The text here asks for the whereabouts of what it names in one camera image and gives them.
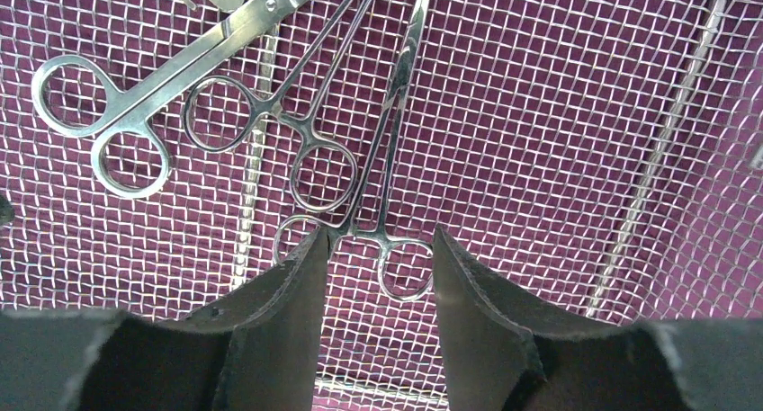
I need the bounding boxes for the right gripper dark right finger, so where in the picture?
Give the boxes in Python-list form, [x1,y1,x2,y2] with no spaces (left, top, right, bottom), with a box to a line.
[433,228,762,410]

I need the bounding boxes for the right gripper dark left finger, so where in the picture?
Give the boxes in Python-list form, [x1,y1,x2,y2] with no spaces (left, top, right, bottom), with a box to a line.
[1,228,329,410]

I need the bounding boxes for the magenta surgical wrap cloth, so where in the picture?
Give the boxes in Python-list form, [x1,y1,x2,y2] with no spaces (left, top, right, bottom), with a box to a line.
[0,0,763,398]

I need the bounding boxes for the metal mesh instrument tray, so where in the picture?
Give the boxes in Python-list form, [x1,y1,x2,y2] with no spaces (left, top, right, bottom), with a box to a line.
[0,0,763,411]

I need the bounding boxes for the steel surgical forceps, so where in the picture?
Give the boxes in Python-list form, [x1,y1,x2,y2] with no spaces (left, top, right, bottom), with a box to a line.
[181,0,373,213]

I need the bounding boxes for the steel surgical scissors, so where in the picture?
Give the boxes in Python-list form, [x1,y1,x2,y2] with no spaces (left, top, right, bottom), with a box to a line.
[31,0,309,199]

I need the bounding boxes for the steel hemostat clamp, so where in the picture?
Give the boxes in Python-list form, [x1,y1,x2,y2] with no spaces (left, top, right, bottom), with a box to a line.
[273,0,434,302]

